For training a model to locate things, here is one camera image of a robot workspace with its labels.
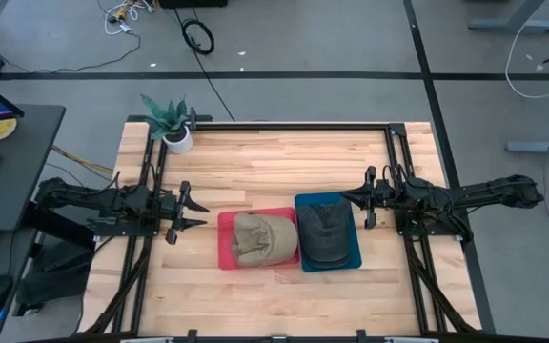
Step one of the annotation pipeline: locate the blue plastic tray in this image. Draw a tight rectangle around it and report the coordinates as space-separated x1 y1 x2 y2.
294 192 363 273

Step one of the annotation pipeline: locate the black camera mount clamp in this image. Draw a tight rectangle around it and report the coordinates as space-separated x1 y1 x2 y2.
187 107 214 131

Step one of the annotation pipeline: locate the tan cap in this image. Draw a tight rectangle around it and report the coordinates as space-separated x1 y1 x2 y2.
230 212 299 269

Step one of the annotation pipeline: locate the coiled black cable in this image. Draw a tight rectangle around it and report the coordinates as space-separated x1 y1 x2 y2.
173 7 236 123

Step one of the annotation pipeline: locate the white floor cable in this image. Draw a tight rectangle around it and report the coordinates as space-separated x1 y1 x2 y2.
504 0 549 100

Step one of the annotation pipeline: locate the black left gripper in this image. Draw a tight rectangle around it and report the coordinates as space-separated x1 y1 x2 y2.
154 180 211 246

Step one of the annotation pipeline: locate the black box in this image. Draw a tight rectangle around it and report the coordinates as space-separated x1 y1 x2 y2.
158 0 229 9

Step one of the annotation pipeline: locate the black aluminium table frame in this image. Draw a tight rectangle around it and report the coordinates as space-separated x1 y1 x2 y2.
78 113 483 343

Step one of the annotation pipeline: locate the green plant in white pot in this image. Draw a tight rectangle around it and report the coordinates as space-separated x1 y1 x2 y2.
139 93 194 155

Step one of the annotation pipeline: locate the black desk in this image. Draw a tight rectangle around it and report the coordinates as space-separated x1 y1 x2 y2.
0 103 67 343

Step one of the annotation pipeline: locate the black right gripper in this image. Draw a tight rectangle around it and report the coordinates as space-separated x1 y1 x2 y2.
339 165 395 230

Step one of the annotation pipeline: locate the white and yellow cable bundle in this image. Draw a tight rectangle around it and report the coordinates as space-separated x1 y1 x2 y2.
96 0 154 37

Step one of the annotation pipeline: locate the red plastic tray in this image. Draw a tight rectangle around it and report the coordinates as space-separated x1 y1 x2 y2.
216 207 302 272

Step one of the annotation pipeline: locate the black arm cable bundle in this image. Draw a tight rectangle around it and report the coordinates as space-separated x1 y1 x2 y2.
81 235 154 335
405 237 478 334

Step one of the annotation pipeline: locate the grey desk foot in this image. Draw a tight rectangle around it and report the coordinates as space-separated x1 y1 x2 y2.
468 0 549 35
504 131 549 156

